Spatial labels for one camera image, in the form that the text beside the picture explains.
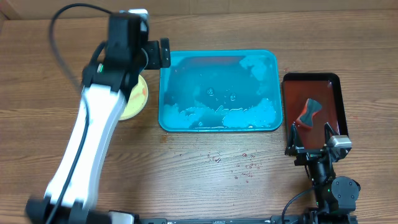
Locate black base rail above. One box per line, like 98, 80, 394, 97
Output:
81, 215, 358, 224

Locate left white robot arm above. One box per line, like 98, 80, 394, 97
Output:
25, 9, 171, 224

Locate dark red black-rimmed tray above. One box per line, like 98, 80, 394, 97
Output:
282, 73, 348, 149

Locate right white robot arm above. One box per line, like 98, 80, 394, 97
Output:
280, 123, 361, 223

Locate teal plastic tray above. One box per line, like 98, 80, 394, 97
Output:
159, 49, 283, 132

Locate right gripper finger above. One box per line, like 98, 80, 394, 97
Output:
285, 123, 303, 156
324, 122, 338, 146

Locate yellow plate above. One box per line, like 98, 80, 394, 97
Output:
119, 75, 149, 121

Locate red sponge with dark scourer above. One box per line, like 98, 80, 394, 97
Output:
295, 98, 322, 129

